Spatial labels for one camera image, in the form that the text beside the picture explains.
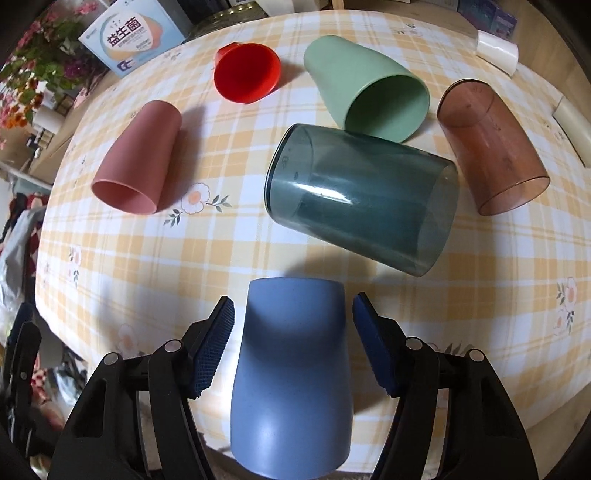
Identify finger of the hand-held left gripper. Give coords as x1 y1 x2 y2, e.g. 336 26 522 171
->
0 302 43 416

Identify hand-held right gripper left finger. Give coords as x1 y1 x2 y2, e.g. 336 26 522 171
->
48 295 236 480

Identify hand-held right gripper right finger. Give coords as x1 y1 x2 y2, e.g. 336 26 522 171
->
352 292 541 480

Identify blue cup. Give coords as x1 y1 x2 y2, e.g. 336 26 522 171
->
229 277 355 477

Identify dark teal transparent cup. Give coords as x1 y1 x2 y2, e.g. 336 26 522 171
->
264 123 459 278

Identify pink cup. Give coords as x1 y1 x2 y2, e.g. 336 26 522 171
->
91 100 184 216

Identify brown transparent cup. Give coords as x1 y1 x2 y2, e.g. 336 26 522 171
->
436 79 551 217

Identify green cup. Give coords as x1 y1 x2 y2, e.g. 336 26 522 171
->
303 35 431 144

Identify red cup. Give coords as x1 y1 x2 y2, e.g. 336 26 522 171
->
213 42 282 104

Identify cream cup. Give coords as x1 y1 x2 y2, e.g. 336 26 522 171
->
553 96 591 155

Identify white cup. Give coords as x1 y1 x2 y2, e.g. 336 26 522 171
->
475 30 521 78

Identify pile of clothes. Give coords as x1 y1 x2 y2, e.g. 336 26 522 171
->
0 191 49 319

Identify yellow checked flower tablecloth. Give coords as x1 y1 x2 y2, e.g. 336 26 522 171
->
34 7 591 462

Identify pink and red flowers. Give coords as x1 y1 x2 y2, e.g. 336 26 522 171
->
0 0 114 137

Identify white and blue printed box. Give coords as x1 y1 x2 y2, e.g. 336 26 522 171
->
78 0 186 78

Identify golden round tin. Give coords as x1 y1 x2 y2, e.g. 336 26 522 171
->
188 4 271 40

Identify purple boxes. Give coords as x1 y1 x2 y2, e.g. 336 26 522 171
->
456 0 519 38

